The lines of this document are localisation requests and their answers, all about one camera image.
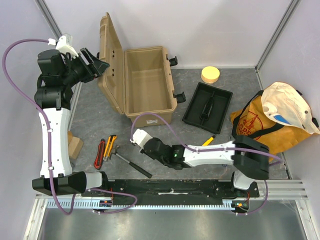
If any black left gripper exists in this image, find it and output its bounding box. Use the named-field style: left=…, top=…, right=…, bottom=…
left=61, top=47, right=110, bottom=87

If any small steel claw hammer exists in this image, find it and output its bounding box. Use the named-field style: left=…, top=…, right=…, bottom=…
left=110, top=145, right=153, bottom=179

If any yellow black utility knife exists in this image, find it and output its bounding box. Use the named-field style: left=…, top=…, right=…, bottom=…
left=103, top=134, right=117, bottom=162

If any tan plastic tool box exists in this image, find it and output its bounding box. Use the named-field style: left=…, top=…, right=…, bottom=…
left=97, top=13, right=186, bottom=128

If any yellow handle screwdriver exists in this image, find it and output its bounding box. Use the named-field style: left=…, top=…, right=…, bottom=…
left=202, top=135, right=216, bottom=146

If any black tool tray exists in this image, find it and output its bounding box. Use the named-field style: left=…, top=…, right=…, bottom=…
left=182, top=82, right=233, bottom=134

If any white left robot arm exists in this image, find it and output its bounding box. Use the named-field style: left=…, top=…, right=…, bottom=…
left=32, top=48, right=110, bottom=197

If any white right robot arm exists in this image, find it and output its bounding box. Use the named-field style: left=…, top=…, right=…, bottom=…
left=136, top=134, right=269, bottom=197

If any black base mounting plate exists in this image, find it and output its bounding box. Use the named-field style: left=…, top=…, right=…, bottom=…
left=81, top=178, right=260, bottom=208

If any red black utility knife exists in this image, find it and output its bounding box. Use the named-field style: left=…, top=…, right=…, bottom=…
left=93, top=138, right=106, bottom=170

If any brown cardboard box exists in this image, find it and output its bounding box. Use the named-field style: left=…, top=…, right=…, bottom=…
left=67, top=131, right=84, bottom=160

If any orange cloth bag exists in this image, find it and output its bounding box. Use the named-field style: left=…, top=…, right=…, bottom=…
left=230, top=90, right=312, bottom=155

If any right aluminium corner profile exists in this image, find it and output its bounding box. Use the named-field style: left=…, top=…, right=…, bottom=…
left=254, top=0, right=302, bottom=71

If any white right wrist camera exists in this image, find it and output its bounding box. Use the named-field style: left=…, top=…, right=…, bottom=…
left=130, top=129, right=153, bottom=149

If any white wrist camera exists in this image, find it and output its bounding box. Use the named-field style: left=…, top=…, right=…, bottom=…
left=48, top=33, right=79, bottom=59
left=130, top=129, right=153, bottom=149

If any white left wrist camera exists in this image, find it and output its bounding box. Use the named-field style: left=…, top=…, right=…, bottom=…
left=48, top=33, right=79, bottom=59

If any aluminium corner frame profile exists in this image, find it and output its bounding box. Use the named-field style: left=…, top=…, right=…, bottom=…
left=35, top=0, right=62, bottom=39

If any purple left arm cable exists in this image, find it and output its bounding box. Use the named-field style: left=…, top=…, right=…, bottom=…
left=1, top=38, right=139, bottom=216

